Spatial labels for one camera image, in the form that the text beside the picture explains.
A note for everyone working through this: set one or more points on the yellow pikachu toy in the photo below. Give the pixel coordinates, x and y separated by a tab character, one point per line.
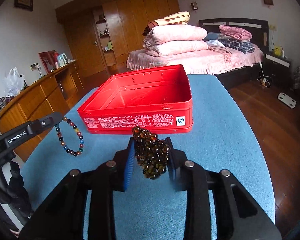
278	51

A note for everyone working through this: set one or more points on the dark wooden headboard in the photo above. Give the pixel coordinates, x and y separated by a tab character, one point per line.
258	28

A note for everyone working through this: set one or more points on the wooden door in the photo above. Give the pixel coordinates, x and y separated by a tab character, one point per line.
83	43

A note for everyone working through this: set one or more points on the pink folded quilt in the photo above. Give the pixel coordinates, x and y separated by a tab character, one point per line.
177	32
175	48

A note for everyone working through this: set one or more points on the lower pink folded quilt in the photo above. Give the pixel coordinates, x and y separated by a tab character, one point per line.
175	48

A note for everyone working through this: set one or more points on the dark nightstand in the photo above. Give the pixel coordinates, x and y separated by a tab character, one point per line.
278	69

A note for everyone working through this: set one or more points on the red thermos bottle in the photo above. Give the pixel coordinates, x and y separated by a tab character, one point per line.
55	58

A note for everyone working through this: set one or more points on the white plastic bag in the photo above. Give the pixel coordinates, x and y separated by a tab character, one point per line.
14	83

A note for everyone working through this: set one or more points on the wooden sideboard cabinet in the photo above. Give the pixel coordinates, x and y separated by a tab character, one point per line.
58	91

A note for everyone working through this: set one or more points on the wooden wardrobe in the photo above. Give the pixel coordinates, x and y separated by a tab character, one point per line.
119	24

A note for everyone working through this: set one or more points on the pink folded clothes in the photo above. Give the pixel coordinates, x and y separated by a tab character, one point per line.
235	32

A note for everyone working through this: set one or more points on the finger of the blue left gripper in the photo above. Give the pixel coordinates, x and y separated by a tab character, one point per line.
40	125

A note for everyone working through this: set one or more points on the spotted yellow rolled blanket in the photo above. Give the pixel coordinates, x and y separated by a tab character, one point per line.
182	17

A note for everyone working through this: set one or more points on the light blue electric kettle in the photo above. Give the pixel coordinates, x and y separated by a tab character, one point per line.
61	59

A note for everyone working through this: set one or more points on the red picture frame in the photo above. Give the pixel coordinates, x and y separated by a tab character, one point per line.
48	60

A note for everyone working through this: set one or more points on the upper pink folded quilt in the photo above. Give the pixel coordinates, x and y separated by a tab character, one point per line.
177	32

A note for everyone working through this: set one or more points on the bed with pink cover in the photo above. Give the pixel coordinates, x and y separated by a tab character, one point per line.
208	61

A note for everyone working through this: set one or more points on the white bathroom scale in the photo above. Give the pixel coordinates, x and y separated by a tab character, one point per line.
287	100

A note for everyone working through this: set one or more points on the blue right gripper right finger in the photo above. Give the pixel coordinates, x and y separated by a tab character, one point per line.
171	160

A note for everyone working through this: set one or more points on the blue table cloth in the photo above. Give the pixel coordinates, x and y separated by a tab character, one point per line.
221	138

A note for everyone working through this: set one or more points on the plaid folded clothes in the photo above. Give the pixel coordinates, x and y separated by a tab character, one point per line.
242	46

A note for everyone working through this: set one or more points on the red metal tin box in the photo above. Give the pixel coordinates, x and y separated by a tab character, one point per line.
158	99

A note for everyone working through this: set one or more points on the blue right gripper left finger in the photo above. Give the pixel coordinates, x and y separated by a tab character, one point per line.
129	164

